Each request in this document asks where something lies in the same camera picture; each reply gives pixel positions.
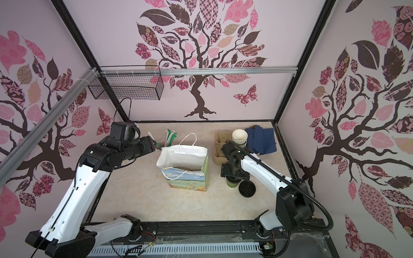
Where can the wrapped straws bundle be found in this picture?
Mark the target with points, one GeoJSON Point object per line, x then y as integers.
{"type": "Point", "coordinates": [170, 137]}

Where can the green white paper bag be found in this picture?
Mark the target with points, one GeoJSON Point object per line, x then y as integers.
{"type": "Point", "coordinates": [185, 165]}

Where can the stack of black lids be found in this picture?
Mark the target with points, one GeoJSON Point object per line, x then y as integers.
{"type": "Point", "coordinates": [247, 189]}

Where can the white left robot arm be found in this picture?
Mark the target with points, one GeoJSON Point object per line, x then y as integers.
{"type": "Point", "coordinates": [65, 235]}

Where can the stack of pulp cup carriers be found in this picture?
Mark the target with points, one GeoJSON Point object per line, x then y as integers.
{"type": "Point", "coordinates": [221, 138]}

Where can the green paper coffee cup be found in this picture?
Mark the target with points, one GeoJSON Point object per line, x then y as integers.
{"type": "Point", "coordinates": [232, 183]}

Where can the stack of paper cups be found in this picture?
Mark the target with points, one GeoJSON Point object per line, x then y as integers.
{"type": "Point", "coordinates": [240, 137]}

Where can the black wire basket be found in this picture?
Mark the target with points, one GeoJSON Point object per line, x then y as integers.
{"type": "Point", "coordinates": [142, 82]}

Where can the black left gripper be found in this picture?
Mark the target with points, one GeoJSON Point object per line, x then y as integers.
{"type": "Point", "coordinates": [148, 145]}

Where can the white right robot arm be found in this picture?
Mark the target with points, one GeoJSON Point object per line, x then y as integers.
{"type": "Point", "coordinates": [292, 206]}

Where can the blue paper napkins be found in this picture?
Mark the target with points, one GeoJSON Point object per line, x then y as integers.
{"type": "Point", "coordinates": [260, 141]}

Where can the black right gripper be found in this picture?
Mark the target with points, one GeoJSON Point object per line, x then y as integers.
{"type": "Point", "coordinates": [225, 170]}

